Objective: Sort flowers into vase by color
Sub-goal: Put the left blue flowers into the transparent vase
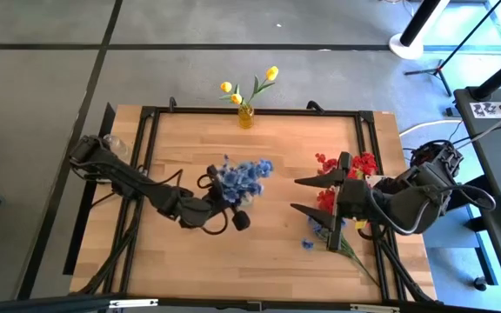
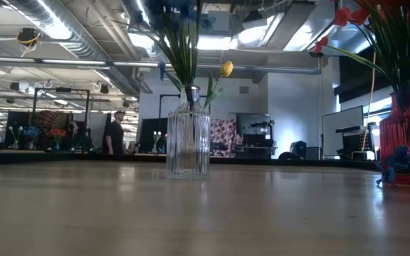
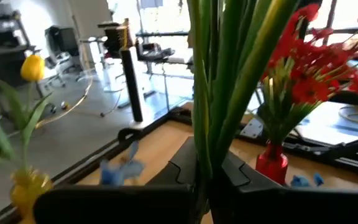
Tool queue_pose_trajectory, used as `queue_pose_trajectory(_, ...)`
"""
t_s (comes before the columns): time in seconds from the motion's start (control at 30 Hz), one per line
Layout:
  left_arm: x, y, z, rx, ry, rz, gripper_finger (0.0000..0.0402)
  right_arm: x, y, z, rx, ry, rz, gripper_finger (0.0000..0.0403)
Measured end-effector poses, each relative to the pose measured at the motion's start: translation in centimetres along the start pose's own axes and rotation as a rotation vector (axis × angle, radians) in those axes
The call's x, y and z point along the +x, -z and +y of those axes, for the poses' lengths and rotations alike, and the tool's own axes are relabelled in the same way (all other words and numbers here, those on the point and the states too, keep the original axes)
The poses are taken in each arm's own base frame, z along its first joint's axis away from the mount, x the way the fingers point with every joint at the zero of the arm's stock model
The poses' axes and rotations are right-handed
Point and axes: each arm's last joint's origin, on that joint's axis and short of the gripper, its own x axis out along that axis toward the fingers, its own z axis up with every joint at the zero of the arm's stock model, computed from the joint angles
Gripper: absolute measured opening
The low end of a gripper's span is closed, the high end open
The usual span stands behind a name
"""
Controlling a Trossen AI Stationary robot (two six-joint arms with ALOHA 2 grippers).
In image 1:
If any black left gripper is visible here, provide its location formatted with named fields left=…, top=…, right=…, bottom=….
left=179, top=164, right=233, bottom=229

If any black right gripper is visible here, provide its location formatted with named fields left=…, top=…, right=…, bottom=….
left=290, top=150, right=380, bottom=253

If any yellow glass vase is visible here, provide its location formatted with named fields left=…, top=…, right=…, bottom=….
left=237, top=103, right=255, bottom=130

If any floor stand with white base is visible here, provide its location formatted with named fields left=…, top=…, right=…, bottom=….
left=388, top=0, right=444, bottom=61

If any black tripod light stand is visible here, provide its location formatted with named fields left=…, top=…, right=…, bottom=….
left=404, top=0, right=501, bottom=97

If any dark grey desk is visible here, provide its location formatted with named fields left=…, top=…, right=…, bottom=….
left=453, top=86, right=501, bottom=312

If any white printed label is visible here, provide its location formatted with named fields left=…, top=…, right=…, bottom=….
left=470, top=100, right=501, bottom=119

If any black overhead beam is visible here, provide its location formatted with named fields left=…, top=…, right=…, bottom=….
left=0, top=291, right=501, bottom=313

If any black pole on desk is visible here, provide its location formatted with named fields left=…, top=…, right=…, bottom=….
left=467, top=45, right=501, bottom=101

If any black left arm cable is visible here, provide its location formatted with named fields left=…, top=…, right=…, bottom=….
left=145, top=168, right=230, bottom=236

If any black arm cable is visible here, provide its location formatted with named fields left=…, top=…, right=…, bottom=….
left=145, top=168, right=230, bottom=236
left=365, top=184, right=498, bottom=236

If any white floor cable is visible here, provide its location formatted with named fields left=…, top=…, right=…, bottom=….
left=398, top=117, right=463, bottom=138

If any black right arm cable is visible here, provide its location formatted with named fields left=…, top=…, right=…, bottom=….
left=365, top=184, right=498, bottom=236

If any grey desk cable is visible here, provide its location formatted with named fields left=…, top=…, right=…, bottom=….
left=465, top=97, right=501, bottom=144

